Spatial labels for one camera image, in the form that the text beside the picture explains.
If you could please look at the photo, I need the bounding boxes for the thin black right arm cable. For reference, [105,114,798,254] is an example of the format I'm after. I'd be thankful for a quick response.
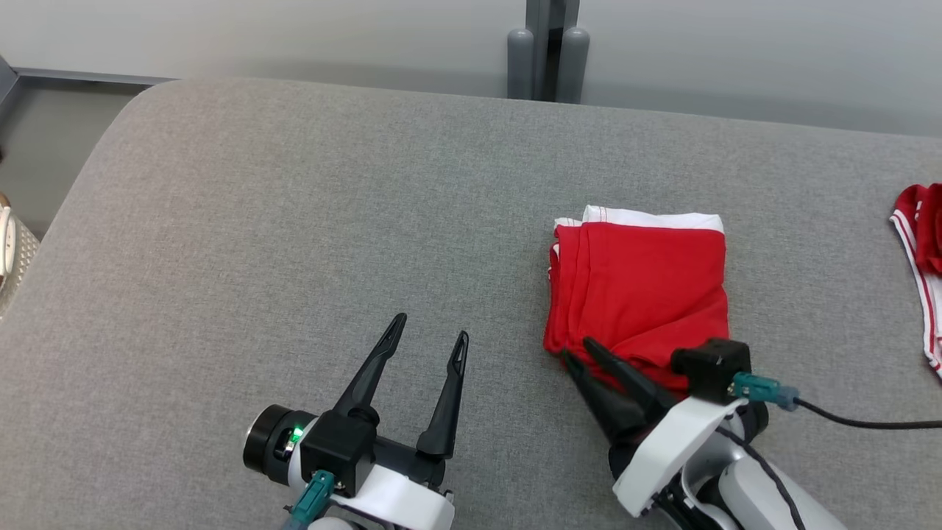
[714,427,809,530]

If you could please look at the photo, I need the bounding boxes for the red shorts with white panels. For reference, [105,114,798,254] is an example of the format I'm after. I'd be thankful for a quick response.
[543,205,731,398]

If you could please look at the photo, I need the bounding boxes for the red shirt with white sleeves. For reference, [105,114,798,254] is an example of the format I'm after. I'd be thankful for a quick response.
[889,183,942,380]

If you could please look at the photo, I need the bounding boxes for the grey cylindrical partition foot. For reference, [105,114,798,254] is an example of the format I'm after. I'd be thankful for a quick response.
[557,26,590,104]
[506,28,535,100]

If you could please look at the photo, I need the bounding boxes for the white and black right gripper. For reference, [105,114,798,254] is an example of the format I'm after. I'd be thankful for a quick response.
[563,339,770,520]

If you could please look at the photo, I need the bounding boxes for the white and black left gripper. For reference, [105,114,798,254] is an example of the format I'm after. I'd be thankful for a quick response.
[243,314,470,530]

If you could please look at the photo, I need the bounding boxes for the beige woven basket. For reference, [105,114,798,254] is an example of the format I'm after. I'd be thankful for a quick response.
[0,190,41,319]

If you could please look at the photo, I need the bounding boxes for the grey partition base rail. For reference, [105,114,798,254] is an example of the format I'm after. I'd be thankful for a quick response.
[0,57,177,88]

